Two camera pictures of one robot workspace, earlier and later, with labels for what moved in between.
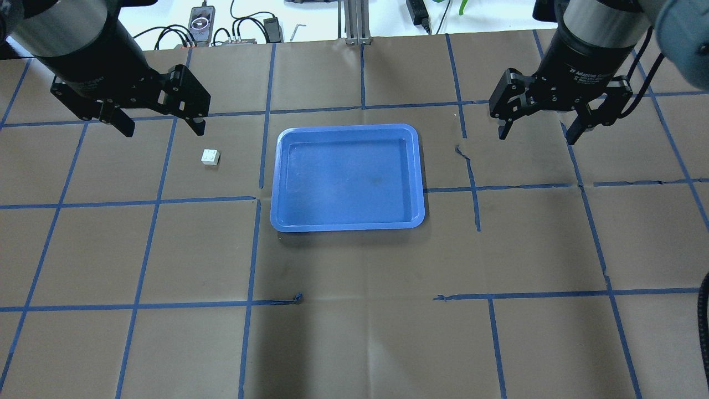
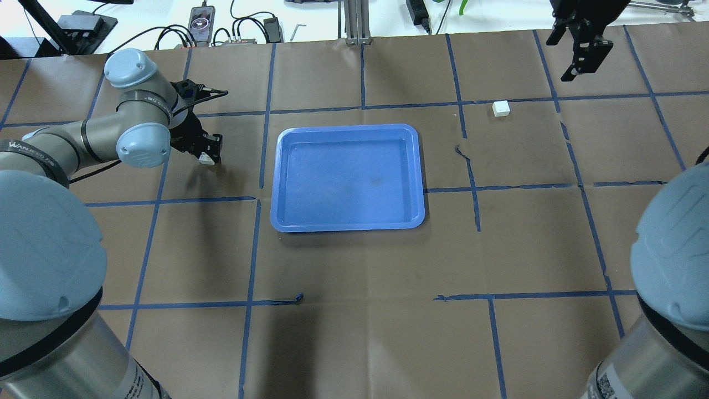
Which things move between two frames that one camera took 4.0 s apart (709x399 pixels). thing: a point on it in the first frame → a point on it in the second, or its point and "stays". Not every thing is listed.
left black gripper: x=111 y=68 → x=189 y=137
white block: x=210 y=157 stays
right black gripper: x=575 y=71 → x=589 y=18
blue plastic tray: x=350 y=178 stays
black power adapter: x=272 y=27 stays
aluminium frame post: x=357 y=25 stays
